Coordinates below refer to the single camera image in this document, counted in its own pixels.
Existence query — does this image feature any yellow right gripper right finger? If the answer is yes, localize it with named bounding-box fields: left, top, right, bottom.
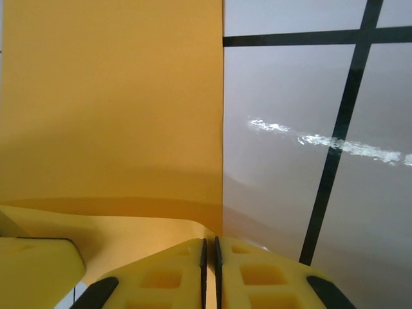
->
left=214, top=236, right=357, bottom=309

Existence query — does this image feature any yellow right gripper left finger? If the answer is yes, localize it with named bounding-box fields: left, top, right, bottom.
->
left=75, top=238, right=209, bottom=309

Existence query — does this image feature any orange paper sheet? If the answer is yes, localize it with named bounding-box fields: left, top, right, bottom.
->
left=0, top=0, right=225, bottom=309

